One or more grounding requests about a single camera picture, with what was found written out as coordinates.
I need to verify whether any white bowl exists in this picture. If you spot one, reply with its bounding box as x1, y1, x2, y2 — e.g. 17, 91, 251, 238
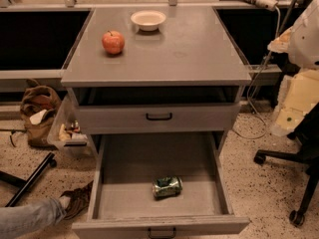
131, 10, 166, 32

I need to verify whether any open middle drawer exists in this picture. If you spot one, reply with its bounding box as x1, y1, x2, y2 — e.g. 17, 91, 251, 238
73, 132, 249, 239

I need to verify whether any red apple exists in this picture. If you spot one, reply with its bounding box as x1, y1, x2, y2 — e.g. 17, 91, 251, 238
102, 31, 125, 55

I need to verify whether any black metal stand leg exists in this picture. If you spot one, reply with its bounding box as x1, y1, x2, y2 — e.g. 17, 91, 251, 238
0, 152, 57, 207

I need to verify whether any brown shoe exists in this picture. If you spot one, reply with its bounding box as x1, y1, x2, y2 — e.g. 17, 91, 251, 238
60, 182, 93, 220

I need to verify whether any crushed green can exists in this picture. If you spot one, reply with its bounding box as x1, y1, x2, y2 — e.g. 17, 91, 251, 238
152, 176, 182, 198

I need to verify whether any black office chair base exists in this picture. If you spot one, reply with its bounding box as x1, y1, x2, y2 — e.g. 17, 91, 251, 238
253, 103, 319, 227

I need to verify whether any closed top drawer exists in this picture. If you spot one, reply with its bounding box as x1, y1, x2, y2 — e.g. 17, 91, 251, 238
75, 104, 240, 134

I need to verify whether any grey drawer cabinet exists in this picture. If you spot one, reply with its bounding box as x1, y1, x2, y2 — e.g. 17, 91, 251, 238
60, 5, 252, 239

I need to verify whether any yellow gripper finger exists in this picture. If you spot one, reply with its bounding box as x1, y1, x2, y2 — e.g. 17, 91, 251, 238
270, 70, 319, 136

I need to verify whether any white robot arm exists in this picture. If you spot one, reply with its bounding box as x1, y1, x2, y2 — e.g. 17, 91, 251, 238
268, 0, 319, 136

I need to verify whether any grey hanging cable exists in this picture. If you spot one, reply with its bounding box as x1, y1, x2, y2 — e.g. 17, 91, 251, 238
232, 0, 305, 141

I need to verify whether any clear plastic bin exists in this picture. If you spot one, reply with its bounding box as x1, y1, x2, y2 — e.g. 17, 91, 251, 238
47, 96, 92, 156

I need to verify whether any brown fabric bag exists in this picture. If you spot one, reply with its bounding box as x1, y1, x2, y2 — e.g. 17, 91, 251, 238
20, 79, 62, 147

